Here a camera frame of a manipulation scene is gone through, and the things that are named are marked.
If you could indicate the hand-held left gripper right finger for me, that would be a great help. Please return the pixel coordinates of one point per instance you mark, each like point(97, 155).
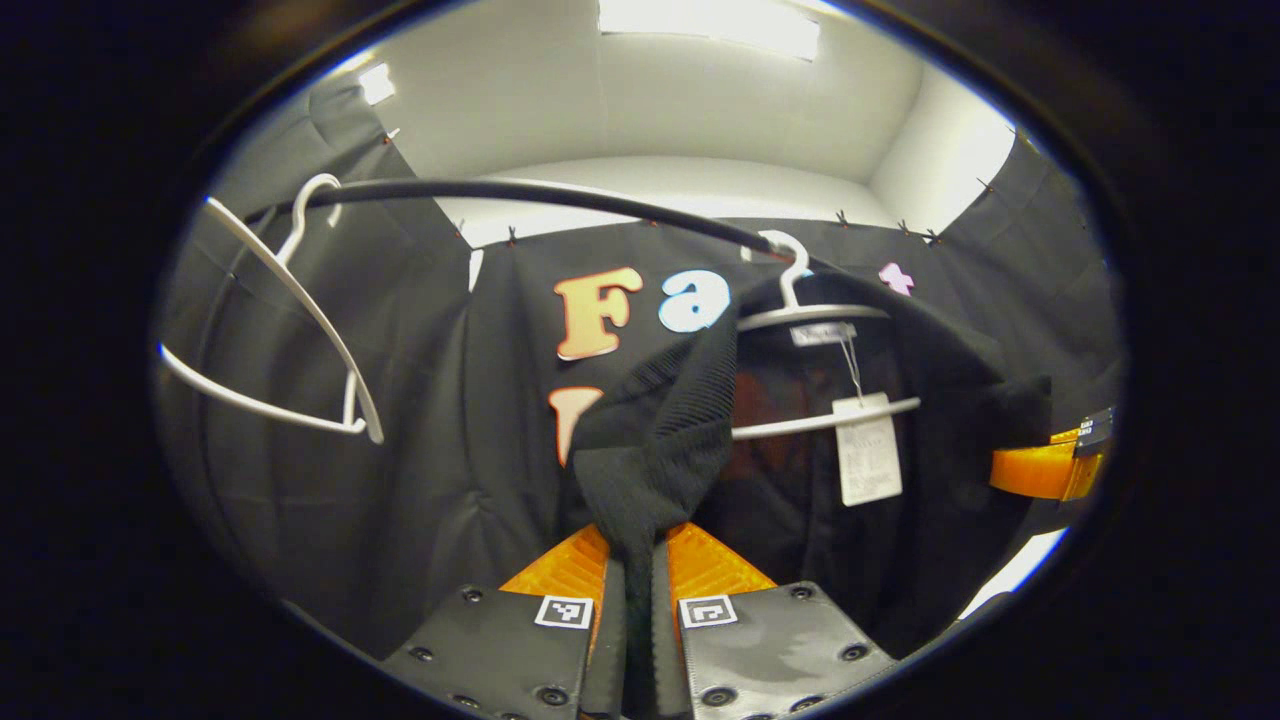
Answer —
point(667, 660)

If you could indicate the large ceiling light panel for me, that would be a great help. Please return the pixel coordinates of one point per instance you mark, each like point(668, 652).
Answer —
point(710, 25)

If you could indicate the black jacket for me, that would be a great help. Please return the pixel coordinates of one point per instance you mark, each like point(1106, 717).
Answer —
point(660, 430)

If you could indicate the white clothes hanger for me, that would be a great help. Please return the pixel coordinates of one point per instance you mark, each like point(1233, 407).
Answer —
point(372, 425)
point(810, 311)

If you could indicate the black clothes rack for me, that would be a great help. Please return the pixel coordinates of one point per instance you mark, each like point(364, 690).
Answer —
point(560, 194)

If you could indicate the white paper garment tag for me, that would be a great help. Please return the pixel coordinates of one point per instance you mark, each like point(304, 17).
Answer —
point(868, 460)

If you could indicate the small ceiling light panel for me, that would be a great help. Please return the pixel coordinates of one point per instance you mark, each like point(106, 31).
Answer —
point(376, 84)

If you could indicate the black backdrop cloth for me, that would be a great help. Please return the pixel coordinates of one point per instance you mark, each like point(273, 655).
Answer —
point(430, 420)

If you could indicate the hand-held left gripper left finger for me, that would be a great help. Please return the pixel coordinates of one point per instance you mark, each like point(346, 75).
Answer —
point(608, 660)

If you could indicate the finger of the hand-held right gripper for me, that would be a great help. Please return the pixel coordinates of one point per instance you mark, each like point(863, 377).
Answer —
point(1040, 470)

